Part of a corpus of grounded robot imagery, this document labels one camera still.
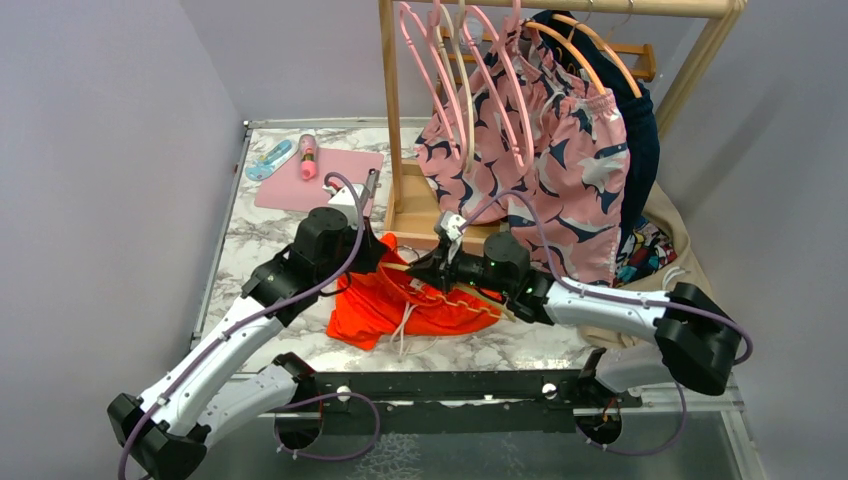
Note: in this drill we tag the pink clipboard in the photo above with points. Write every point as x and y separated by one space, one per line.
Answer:
286 190

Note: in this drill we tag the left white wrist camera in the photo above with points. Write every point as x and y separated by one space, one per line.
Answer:
350 202

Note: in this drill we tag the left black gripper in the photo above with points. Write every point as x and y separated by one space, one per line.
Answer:
372 249

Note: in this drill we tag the orange wooden hanger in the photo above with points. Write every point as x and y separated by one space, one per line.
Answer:
599 55

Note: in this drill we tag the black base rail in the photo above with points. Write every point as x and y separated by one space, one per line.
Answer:
361 403

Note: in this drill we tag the colourful print garment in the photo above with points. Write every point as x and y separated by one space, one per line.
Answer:
645 250

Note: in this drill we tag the orange shorts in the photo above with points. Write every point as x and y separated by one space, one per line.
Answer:
391 303

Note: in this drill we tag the light blue package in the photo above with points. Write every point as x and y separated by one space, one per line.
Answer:
267 164

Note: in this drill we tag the beige garment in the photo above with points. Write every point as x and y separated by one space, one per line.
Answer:
660 210

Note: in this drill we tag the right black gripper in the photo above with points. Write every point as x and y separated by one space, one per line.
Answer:
429 268

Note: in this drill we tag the pink tube bottle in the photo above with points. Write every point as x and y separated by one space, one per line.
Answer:
308 151

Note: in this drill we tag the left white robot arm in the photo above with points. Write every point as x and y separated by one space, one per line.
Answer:
170 427

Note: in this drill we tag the cream hanger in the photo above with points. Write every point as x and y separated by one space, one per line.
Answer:
464 95

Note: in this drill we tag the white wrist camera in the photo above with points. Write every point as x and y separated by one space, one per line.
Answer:
450 231
350 202

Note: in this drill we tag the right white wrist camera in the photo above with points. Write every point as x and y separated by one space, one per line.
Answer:
450 231

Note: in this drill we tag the wooden clothes rack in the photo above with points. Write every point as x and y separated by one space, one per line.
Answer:
412 208

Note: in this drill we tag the navy blue garment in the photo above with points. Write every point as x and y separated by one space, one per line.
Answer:
643 142

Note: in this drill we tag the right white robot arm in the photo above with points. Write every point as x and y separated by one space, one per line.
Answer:
686 337

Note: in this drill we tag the pink shark print shorts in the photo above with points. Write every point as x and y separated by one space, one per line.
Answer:
550 160

